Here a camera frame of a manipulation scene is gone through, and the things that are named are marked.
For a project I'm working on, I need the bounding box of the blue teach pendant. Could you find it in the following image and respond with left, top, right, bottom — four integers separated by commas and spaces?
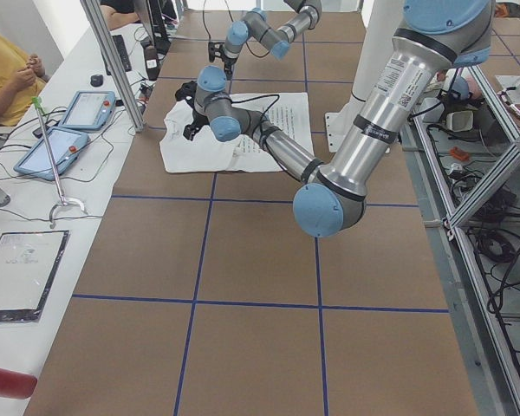
14, 127, 89, 181
58, 91, 116, 132

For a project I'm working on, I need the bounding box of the lower blue teach pendant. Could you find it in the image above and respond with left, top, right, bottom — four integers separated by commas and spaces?
14, 127, 89, 181

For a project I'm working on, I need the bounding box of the aluminium frame post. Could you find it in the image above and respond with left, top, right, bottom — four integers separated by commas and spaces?
80, 0, 145, 133

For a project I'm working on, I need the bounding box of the white long-sleeve printed shirt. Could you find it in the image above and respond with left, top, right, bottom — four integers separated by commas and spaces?
159, 92, 313, 173

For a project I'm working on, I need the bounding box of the black computer mouse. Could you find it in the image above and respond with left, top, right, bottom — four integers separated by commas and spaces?
90, 74, 104, 88

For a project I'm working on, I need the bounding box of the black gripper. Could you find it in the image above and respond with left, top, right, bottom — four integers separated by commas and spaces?
208, 41, 234, 81
175, 81, 202, 140

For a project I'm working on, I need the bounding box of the metal reacher stick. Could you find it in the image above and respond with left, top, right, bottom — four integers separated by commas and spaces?
31, 96, 88, 229

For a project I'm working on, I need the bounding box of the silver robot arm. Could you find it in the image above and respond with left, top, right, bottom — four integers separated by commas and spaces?
208, 0, 322, 80
176, 1, 495, 237

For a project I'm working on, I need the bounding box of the upper blue teach pendant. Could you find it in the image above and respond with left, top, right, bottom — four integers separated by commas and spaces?
58, 91, 116, 132

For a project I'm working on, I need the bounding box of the black keyboard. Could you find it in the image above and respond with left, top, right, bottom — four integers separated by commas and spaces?
112, 35, 132, 72

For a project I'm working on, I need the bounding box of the red cylinder bottle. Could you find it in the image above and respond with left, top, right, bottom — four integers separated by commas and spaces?
0, 368, 37, 400

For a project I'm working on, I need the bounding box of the person in yellow shirt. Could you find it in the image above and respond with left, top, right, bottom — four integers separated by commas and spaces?
0, 35, 48, 127

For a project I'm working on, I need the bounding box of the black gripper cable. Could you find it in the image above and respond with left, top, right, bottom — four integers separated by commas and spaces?
224, 93, 283, 140
201, 0, 278, 60

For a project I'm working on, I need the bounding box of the white central pedestal column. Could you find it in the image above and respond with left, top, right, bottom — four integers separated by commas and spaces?
325, 0, 404, 153

